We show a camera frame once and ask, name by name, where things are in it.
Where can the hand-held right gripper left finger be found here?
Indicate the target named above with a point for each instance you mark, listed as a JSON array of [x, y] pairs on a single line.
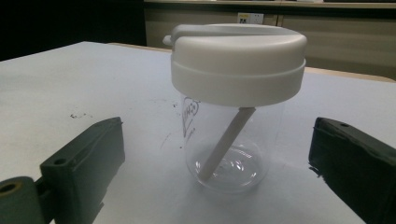
[[84, 168]]

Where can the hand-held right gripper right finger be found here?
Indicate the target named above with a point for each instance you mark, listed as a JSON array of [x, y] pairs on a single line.
[[355, 168]]

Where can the clear glass cup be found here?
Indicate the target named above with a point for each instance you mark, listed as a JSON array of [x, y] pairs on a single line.
[[264, 140]]

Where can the white straw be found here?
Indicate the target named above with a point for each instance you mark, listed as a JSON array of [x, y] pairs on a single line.
[[225, 144]]

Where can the white cup lid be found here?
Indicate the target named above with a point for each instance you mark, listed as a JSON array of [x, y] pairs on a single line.
[[236, 74]]

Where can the white wall outlet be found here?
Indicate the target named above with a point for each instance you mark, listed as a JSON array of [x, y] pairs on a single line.
[[250, 18]]

